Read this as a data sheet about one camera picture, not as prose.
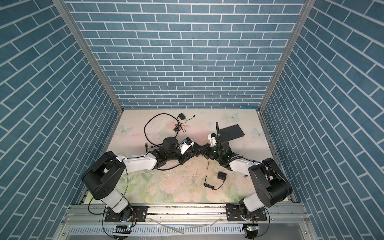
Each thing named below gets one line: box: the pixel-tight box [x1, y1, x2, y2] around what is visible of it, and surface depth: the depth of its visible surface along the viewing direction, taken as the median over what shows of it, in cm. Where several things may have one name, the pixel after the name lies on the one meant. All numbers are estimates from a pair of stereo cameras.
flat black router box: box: [219, 124, 245, 142], surface depth 108 cm
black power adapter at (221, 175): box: [215, 171, 227, 183], surface depth 88 cm
